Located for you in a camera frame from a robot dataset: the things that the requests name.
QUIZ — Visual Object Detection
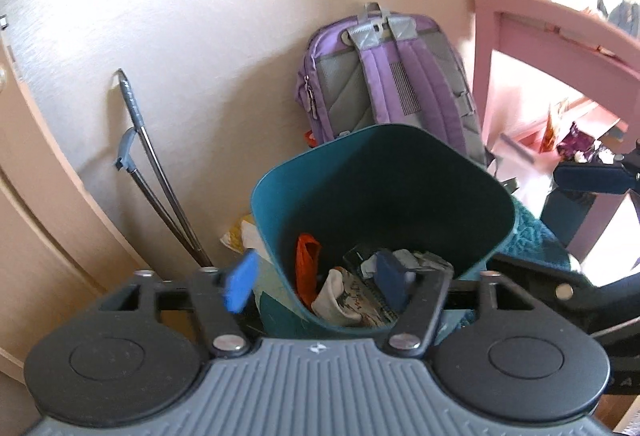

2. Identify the red plastic bag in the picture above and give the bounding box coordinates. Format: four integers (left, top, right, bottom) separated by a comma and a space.
295, 233, 321, 309

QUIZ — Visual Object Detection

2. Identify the teal plastic trash bin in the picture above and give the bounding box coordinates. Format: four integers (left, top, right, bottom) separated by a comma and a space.
250, 124, 516, 340

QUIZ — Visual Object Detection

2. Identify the pink wooden chair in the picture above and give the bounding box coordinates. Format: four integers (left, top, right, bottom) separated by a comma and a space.
472, 0, 640, 262

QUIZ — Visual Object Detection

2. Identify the purple toy under chair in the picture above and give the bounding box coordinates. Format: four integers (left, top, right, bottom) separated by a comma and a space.
556, 122, 615, 164

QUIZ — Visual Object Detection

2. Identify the chevron patterned quilt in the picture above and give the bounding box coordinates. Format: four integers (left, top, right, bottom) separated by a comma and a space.
219, 195, 576, 342

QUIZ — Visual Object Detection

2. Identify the cream wooden door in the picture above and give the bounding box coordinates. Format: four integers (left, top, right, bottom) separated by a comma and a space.
1, 38, 146, 435

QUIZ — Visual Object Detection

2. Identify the purple grey backpack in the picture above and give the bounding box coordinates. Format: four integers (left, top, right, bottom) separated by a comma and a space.
295, 3, 494, 167

